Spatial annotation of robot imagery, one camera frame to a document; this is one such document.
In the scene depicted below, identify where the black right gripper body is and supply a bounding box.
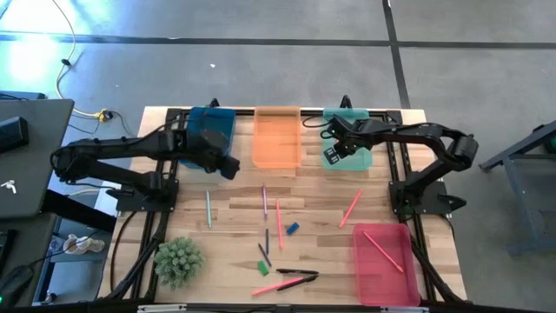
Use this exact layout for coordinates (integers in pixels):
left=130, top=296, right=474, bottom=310
left=328, top=113, right=374, bottom=153

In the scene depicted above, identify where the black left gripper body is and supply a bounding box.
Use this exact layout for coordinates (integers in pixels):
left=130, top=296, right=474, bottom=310
left=190, top=129, right=241, bottom=182

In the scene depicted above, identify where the pink pencil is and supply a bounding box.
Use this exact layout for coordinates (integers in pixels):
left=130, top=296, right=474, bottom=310
left=275, top=198, right=285, bottom=251
left=338, top=188, right=364, bottom=230
left=362, top=230, right=405, bottom=274
left=250, top=276, right=305, bottom=297

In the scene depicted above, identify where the black pen with white print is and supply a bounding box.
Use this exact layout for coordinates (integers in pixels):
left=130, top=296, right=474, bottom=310
left=275, top=268, right=321, bottom=276

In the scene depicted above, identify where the teal translucent plastic bin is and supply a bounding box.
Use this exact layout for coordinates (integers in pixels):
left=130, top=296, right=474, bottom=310
left=321, top=107, right=374, bottom=171

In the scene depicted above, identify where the blue plastic bin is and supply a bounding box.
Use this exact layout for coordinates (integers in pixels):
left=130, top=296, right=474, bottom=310
left=180, top=106, right=237, bottom=170

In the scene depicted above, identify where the orange translucent plastic bin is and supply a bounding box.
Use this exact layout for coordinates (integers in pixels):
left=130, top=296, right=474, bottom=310
left=251, top=105, right=303, bottom=170

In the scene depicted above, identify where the green artificial plant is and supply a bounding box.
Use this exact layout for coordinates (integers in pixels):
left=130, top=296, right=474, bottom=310
left=153, top=236, right=205, bottom=291

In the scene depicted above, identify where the pink translucent plastic bin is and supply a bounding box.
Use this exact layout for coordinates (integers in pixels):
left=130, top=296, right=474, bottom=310
left=351, top=222, right=421, bottom=308

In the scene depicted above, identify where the grey-blue metal cart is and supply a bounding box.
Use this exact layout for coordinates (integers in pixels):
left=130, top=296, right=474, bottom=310
left=479, top=119, right=556, bottom=257

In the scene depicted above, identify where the black box device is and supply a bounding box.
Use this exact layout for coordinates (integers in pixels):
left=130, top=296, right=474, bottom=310
left=0, top=116, right=30, bottom=153

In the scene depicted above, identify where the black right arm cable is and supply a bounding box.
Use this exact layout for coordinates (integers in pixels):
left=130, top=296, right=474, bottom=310
left=301, top=113, right=335, bottom=141

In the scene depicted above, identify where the yellow floor cable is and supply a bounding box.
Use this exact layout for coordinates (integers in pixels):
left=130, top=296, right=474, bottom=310
left=51, top=0, right=109, bottom=123

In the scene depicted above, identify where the white cable bundle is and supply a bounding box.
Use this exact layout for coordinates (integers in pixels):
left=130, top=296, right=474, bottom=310
left=63, top=233, right=106, bottom=256

